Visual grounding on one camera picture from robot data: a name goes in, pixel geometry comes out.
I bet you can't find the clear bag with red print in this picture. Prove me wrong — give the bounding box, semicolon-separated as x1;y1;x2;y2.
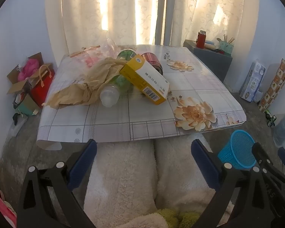
69;47;105;70

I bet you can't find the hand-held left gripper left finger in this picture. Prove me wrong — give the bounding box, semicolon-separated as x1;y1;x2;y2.
16;138;98;228

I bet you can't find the green chopstick holder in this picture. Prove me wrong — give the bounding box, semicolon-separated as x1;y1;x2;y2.
218;40;234;57

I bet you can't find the cream patterned curtain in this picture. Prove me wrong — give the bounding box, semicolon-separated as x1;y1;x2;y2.
166;0;245;57
45;0;167;55

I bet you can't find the blue mesh basket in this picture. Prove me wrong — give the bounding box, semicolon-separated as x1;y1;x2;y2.
217;130;257;170

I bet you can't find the clear plastic bottle green label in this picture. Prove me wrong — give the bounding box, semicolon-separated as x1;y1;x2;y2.
100;74;133;108

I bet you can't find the grey cabinet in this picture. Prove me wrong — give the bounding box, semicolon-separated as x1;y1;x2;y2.
183;39;233;82

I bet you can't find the pink plastic bag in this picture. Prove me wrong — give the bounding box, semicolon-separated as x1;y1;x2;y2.
17;59;40;81

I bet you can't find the brown cardboard box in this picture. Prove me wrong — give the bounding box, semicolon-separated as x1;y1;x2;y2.
7;52;54;94

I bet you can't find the red gift bag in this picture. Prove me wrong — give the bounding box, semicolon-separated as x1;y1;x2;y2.
30;64;55;107

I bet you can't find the floral plastic tablecloth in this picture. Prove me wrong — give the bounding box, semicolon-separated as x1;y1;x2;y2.
36;44;247;150

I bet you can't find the red metal can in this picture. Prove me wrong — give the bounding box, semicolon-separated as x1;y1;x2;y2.
141;52;163;76

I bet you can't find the teal box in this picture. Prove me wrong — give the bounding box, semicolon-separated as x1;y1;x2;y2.
13;93;41;117

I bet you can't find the tissue paper pack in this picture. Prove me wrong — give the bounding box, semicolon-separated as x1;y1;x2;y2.
239;59;266;103

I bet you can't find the red thermos flask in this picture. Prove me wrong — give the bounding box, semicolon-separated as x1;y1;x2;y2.
196;30;206;48

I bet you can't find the brown paper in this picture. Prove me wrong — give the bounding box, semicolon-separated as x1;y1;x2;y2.
42;56;133;107

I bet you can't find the small black item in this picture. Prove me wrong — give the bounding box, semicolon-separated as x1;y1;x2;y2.
13;113;24;126

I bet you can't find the green fleece cloth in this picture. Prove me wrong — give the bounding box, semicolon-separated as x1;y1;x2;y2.
154;208;200;228

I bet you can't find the large clear water jug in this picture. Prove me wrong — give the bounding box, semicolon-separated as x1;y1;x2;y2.
271;112;285;148

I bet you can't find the patterned gift box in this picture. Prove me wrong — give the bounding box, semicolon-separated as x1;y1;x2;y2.
258;58;285;112

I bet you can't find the yellow cardboard carton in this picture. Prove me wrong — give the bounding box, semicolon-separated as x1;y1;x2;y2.
119;54;170;105

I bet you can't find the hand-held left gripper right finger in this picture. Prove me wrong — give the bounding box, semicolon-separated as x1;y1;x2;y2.
191;138;276;228

